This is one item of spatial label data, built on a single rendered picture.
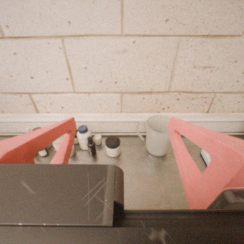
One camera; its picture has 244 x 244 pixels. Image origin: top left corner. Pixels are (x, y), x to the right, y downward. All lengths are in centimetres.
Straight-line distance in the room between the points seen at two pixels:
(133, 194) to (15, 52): 71
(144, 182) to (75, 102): 48
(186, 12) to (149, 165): 58
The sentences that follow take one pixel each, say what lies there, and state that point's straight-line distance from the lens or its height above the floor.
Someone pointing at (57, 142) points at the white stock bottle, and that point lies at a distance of 65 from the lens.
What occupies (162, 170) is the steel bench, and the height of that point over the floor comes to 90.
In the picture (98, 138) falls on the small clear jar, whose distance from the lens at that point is 64.
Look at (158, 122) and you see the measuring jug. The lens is 64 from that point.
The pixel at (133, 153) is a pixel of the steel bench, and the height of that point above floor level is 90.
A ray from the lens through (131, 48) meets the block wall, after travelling 58.
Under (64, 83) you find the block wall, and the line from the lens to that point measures 67.
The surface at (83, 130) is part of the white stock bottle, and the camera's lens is 59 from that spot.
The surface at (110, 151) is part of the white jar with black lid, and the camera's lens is 58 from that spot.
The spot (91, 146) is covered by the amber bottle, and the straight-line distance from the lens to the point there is 60.
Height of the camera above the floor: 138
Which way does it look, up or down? 36 degrees down
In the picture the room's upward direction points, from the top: straight up
